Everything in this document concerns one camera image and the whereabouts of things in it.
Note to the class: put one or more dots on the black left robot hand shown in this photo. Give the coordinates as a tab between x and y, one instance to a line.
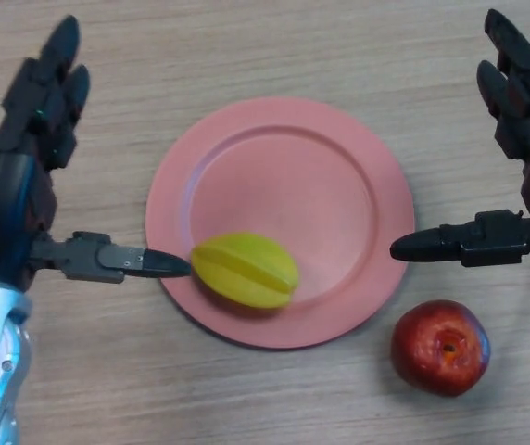
1	208

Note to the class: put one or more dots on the yellow starfruit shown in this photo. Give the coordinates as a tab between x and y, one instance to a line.
246	271

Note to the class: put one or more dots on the pink round plate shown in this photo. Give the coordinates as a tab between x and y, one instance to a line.
283	185

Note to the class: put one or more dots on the red apple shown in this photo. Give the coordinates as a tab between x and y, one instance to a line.
438	347

